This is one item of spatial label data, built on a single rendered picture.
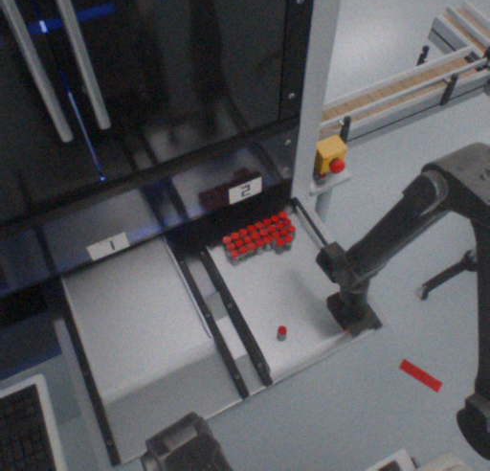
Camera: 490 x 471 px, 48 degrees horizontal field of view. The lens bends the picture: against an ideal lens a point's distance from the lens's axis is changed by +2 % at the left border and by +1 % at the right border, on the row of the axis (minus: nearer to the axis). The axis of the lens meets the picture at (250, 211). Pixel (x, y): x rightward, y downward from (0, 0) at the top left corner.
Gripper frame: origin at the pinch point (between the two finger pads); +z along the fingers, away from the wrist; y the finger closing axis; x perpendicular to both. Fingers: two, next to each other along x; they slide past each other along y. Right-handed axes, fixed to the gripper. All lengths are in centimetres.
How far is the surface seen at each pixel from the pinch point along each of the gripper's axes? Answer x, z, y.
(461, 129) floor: -141, 75, 101
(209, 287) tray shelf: 23.0, -1.0, 25.7
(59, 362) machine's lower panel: 65, 29, 44
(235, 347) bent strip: 23.9, 1.6, 9.6
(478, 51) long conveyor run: -84, -12, 57
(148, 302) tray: 37.3, -1.7, 28.7
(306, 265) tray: -1.0, -0.2, 20.0
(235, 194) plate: 9.2, -17.0, 35.8
